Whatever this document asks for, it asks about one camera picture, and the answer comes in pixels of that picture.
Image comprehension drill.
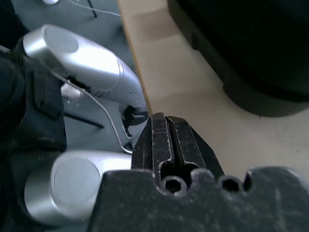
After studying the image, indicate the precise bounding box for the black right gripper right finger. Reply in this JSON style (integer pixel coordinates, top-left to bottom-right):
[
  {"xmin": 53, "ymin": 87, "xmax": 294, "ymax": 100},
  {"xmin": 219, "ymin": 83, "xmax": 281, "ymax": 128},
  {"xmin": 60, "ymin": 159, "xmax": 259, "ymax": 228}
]
[{"xmin": 167, "ymin": 115, "xmax": 225, "ymax": 178}]

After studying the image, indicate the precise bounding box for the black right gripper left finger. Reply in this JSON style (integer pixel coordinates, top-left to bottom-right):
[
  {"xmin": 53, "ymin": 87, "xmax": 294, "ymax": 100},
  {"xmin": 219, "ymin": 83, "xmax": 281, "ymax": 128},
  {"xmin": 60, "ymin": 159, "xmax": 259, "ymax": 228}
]
[{"xmin": 131, "ymin": 112, "xmax": 176, "ymax": 188}]

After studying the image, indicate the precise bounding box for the black plastic tool case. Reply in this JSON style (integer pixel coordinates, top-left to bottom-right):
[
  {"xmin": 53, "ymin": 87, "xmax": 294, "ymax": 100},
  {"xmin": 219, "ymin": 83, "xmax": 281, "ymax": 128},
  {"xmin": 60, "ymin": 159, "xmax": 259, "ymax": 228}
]
[{"xmin": 167, "ymin": 0, "xmax": 309, "ymax": 117}]

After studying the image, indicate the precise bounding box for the black floor stand bar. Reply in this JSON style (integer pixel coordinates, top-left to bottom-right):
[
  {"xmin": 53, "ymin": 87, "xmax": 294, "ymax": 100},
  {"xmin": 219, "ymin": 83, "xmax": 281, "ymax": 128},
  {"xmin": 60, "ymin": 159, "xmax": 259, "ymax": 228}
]
[
  {"xmin": 64, "ymin": 112, "xmax": 105, "ymax": 129},
  {"xmin": 87, "ymin": 0, "xmax": 98, "ymax": 18}
]

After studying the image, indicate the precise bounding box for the black robot torso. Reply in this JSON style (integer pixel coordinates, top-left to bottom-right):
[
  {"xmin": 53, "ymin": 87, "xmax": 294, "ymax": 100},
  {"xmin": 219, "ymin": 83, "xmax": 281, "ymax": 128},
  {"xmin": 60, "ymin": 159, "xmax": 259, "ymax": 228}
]
[{"xmin": 0, "ymin": 0, "xmax": 68, "ymax": 232}]

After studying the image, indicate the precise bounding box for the thin white cable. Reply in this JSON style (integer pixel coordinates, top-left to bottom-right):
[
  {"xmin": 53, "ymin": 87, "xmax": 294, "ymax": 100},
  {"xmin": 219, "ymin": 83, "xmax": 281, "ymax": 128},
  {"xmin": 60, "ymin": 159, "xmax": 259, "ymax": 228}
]
[{"xmin": 36, "ymin": 59, "xmax": 134, "ymax": 154}]

